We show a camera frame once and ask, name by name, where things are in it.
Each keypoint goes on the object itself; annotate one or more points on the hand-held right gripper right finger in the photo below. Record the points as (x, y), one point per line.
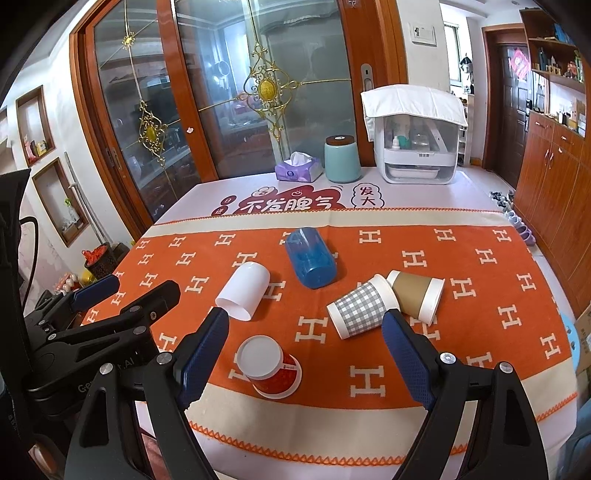
(408, 360)

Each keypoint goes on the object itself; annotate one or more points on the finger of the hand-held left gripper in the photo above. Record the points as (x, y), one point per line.
(94, 290)
(147, 304)

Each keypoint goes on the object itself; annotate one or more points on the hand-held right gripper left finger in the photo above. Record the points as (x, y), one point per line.
(203, 355)

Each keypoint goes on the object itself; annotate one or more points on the red paper cup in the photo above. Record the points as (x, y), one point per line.
(261, 360)

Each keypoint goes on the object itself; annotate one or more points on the brown paper cup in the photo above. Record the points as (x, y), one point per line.
(415, 295)

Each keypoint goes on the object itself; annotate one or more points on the grey checked paper cup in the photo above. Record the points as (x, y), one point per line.
(360, 307)

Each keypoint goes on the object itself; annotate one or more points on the white plastic cup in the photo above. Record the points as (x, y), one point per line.
(242, 288)

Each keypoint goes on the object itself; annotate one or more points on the blue transparent cup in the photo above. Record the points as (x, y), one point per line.
(310, 263)

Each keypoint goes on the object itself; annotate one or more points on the black basket with red contents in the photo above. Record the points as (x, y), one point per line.
(99, 263)

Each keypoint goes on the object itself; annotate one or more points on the pile of eggs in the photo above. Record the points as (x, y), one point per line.
(67, 282)

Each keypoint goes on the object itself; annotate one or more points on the orange patterned blanket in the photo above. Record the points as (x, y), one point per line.
(207, 258)

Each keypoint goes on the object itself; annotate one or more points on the white mop pole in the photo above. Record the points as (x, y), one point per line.
(85, 203)

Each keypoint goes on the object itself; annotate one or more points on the blue plastic stool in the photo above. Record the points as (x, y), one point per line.
(571, 341)

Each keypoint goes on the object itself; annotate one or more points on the row of shoes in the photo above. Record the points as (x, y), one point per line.
(517, 221)

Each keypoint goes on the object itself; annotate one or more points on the cardboard box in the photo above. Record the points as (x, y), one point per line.
(584, 337)

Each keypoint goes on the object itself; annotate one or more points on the white storage cabinet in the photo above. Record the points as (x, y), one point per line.
(420, 161)

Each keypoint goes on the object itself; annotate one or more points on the purple tissue box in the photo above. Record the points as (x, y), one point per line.
(298, 170)

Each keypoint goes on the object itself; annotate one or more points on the wooden glass sliding door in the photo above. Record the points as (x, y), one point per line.
(300, 55)
(138, 92)

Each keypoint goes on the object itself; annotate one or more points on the teal canister with brown lid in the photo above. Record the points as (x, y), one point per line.
(342, 159)

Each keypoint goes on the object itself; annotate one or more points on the white teal bottle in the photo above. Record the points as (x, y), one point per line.
(400, 138)

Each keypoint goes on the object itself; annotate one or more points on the wooden shelf cabinet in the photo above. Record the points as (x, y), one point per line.
(549, 184)

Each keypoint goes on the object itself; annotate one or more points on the white folded cloth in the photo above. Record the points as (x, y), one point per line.
(411, 101)

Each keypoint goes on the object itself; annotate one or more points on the dark brown entrance door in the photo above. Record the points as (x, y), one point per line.
(503, 115)

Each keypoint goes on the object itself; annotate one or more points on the hanging clothes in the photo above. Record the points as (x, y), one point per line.
(467, 71)

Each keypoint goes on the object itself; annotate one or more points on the red door decoration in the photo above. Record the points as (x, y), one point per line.
(519, 62)

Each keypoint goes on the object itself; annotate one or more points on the wooden wall niche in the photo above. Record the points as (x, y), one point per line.
(60, 203)
(34, 124)

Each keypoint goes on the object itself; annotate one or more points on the white wall switch panel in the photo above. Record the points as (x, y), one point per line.
(425, 33)

